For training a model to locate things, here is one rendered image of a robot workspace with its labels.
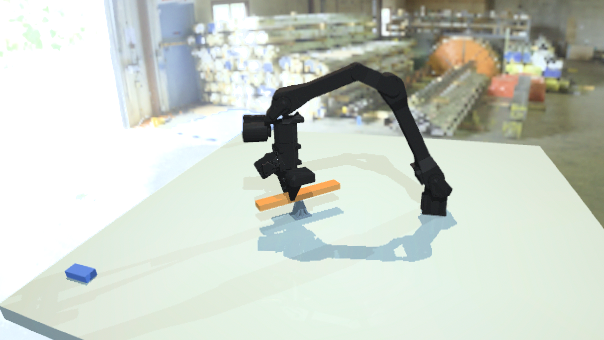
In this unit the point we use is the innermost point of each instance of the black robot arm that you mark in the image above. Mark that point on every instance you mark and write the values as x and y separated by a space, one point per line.
285 100

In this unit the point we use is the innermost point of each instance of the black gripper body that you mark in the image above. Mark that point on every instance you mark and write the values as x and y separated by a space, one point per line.
289 154

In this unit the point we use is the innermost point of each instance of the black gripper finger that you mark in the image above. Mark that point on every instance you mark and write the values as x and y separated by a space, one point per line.
292 191
280 176

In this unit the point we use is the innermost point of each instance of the orange bar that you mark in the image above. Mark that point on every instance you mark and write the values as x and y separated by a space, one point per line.
304 193

